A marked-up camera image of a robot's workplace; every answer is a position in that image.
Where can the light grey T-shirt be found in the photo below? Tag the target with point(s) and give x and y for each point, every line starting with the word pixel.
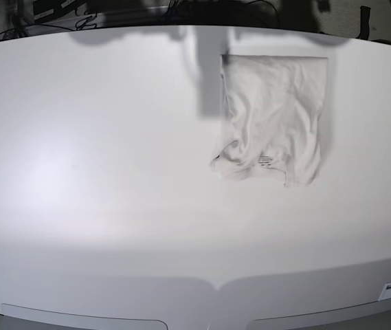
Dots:
pixel 271 106

